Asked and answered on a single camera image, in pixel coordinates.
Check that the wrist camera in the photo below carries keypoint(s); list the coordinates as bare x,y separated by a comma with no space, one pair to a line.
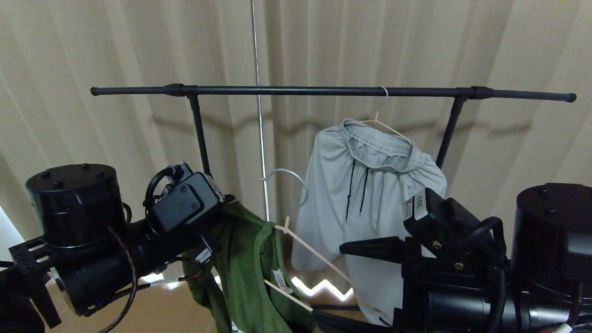
439,217
185,203

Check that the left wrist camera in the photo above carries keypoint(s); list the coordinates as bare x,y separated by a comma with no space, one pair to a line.
185,203

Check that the green garment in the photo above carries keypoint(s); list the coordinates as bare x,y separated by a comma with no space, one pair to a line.
245,259

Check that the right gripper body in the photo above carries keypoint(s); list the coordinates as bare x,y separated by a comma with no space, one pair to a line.
453,305

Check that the pale grey shorts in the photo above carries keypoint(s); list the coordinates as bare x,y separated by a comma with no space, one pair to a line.
333,194

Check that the window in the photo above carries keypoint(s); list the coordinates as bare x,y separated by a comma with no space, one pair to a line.
9,236

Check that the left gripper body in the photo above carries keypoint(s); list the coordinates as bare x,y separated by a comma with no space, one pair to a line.
175,249

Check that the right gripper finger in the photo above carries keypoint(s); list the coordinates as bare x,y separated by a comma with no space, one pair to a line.
379,249
351,323

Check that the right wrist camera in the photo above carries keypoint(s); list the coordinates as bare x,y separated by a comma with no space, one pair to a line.
439,217

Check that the black clothes rack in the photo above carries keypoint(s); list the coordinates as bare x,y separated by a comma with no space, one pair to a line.
300,90

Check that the pink clothes hanger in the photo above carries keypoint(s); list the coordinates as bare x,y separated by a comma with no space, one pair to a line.
319,259
393,131

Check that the beige curtain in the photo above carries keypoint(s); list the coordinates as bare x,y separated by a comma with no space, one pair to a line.
92,55

